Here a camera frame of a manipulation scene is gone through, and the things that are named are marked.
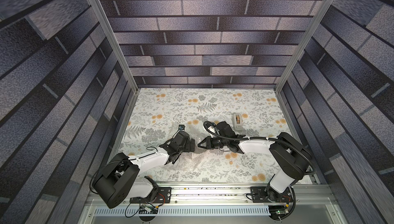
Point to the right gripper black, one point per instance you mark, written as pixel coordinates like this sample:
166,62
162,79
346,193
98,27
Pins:
209,143

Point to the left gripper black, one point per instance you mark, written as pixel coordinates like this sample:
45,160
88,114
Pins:
189,147

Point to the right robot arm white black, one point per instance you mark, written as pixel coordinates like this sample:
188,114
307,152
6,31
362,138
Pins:
294,160

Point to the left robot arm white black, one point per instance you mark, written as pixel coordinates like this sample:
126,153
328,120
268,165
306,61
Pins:
121,178

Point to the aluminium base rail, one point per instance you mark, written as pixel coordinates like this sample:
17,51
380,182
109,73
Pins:
234,194

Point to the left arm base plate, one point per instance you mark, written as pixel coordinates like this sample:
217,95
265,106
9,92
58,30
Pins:
150,195

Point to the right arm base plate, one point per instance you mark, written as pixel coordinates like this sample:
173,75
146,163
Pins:
262,195

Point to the left circuit board with wires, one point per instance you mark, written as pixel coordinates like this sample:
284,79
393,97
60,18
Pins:
143,208

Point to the circuit board with wires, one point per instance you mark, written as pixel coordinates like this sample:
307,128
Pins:
143,208
278,213

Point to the right circuit board with wires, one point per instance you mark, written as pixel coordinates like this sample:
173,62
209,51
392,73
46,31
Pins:
278,213

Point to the left aluminium frame post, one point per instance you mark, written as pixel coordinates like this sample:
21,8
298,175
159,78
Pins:
106,27

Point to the aluminium frame post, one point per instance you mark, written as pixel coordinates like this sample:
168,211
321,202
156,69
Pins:
322,10
106,27

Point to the right aluminium frame post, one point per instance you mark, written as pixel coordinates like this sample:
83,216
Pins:
322,10

